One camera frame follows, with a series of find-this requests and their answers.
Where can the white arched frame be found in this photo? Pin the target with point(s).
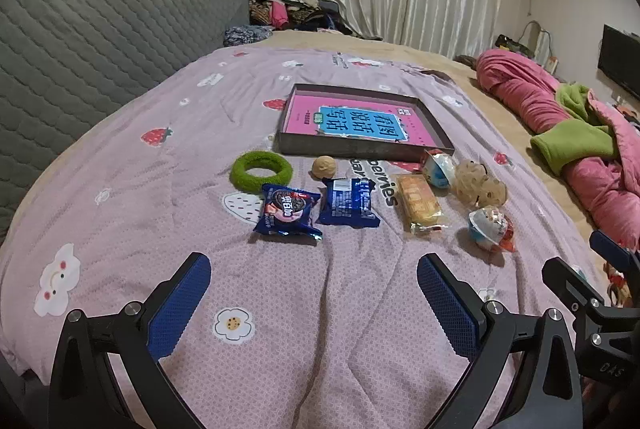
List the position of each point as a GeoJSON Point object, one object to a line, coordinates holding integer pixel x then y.
{"type": "Point", "coordinates": [544, 44]}

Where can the grey quilted headboard cover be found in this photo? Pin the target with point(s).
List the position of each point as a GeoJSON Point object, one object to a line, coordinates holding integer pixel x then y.
{"type": "Point", "coordinates": [100, 39]}

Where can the dark bag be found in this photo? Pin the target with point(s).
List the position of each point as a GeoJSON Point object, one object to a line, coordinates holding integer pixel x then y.
{"type": "Point", "coordinates": [510, 44]}

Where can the purple strawberry-print blanket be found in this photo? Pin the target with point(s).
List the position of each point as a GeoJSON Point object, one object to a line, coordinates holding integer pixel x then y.
{"type": "Point", "coordinates": [175, 219]}

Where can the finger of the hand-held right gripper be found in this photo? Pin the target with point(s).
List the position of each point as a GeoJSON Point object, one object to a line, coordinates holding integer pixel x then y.
{"type": "Point", "coordinates": [610, 249]}
{"type": "Point", "coordinates": [565, 279]}

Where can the dark cardboard box tray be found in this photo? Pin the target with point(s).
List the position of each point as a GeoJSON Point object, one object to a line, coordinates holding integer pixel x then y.
{"type": "Point", "coordinates": [360, 154]}

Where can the beige bed sheet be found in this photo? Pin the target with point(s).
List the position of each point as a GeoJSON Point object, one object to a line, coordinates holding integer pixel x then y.
{"type": "Point", "coordinates": [500, 109]}

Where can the egg-shaped candy capsule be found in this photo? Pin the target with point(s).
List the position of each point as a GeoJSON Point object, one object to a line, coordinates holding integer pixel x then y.
{"type": "Point", "coordinates": [490, 226]}
{"type": "Point", "coordinates": [437, 171]}

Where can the green fleece blanket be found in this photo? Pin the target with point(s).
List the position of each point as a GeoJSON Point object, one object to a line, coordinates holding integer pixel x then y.
{"type": "Point", "coordinates": [570, 141]}

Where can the pink quilt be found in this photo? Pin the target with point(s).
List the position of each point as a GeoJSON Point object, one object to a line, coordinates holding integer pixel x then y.
{"type": "Point", "coordinates": [520, 94]}

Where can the blue pink cookie packet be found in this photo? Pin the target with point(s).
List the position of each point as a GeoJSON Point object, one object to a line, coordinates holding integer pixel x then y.
{"type": "Point", "coordinates": [285, 209]}

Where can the pile of clothes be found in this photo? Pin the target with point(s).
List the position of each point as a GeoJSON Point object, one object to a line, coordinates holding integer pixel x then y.
{"type": "Point", "coordinates": [290, 4]}

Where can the blue white-label cookie packet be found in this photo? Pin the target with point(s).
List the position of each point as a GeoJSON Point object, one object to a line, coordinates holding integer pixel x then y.
{"type": "Point", "coordinates": [347, 204]}

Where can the walnut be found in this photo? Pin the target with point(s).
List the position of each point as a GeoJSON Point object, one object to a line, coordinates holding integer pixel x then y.
{"type": "Point", "coordinates": [324, 168]}

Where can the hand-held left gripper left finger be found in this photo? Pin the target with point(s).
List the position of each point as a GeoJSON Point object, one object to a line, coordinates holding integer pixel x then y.
{"type": "Point", "coordinates": [180, 304]}

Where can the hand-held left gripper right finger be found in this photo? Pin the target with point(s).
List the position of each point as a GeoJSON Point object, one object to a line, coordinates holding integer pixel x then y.
{"type": "Point", "coordinates": [445, 304]}

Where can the black television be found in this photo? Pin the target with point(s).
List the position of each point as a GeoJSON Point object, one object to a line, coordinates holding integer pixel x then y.
{"type": "Point", "coordinates": [620, 59]}

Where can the yellow cracker packet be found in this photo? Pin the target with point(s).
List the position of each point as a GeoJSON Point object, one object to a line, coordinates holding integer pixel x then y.
{"type": "Point", "coordinates": [420, 201]}

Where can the blue floral cloth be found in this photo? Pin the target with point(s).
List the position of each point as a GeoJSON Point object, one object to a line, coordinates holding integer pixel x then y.
{"type": "Point", "coordinates": [245, 36]}

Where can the red white patterned packet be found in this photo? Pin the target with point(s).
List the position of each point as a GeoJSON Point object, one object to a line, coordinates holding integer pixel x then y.
{"type": "Point", "coordinates": [620, 286]}

